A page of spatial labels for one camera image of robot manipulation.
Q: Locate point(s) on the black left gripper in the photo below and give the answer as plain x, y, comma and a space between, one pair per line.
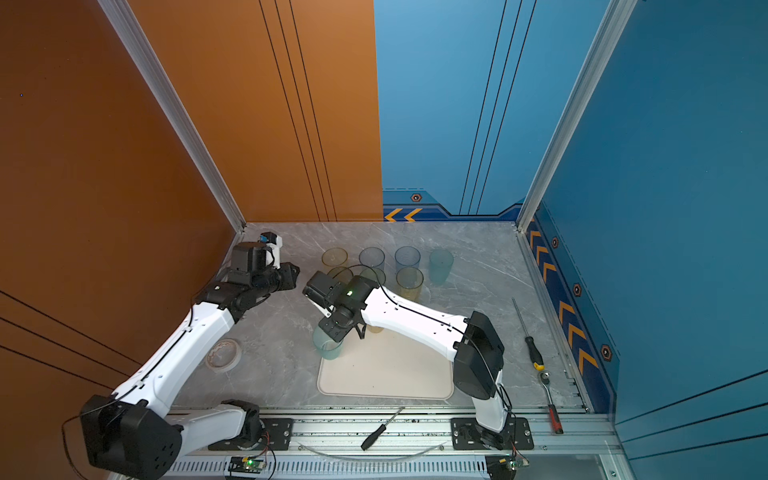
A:
290, 279

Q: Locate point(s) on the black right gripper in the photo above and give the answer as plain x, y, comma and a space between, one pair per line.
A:
336, 334

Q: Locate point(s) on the teal tall glass front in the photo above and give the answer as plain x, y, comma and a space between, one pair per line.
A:
326, 347

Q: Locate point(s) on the teal tall glass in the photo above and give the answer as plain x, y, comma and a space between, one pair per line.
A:
326, 347
440, 265

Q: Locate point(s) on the teal tall glass back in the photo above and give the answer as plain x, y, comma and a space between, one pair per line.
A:
440, 265

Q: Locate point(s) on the clear short glass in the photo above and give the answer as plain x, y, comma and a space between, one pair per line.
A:
424, 297

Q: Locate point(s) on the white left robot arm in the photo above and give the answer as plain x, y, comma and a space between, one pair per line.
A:
132, 431

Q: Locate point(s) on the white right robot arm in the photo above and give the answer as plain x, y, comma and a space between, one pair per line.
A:
470, 343

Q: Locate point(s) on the cream rectangular tray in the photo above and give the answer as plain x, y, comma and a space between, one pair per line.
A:
386, 365

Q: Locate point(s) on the dark smoky tall glass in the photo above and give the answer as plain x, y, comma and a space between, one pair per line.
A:
341, 274

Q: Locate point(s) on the green tall glass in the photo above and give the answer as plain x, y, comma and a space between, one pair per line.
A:
374, 274

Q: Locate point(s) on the amber tall glass back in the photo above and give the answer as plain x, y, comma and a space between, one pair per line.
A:
335, 257

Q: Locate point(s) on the grey-blue tall glass back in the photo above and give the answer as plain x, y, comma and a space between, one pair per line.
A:
373, 257

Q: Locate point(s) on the yellow tall glass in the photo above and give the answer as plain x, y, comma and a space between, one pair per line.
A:
410, 281

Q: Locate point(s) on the blue tall glass back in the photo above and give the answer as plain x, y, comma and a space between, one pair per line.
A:
407, 256

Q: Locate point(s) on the left green circuit board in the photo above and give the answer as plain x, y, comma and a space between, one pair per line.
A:
245, 467

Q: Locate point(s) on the green circuit board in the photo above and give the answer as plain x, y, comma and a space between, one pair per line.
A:
501, 467
245, 467

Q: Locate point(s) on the yellow black screwdriver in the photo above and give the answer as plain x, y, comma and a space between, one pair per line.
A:
533, 351

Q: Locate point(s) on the right green circuit board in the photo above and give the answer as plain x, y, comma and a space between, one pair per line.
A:
501, 467

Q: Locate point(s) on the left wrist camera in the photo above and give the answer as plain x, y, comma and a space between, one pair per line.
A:
255, 257

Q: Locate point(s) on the aluminium front rail frame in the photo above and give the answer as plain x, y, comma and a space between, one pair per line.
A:
416, 443

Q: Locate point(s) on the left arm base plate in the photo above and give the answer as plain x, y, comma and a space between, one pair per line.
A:
267, 433

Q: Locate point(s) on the black handled screwdriver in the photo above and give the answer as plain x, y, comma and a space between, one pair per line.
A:
371, 439

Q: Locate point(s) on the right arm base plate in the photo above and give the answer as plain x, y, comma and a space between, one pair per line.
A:
467, 434

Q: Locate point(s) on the red handled ratchet wrench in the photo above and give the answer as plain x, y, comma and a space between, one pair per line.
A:
554, 418

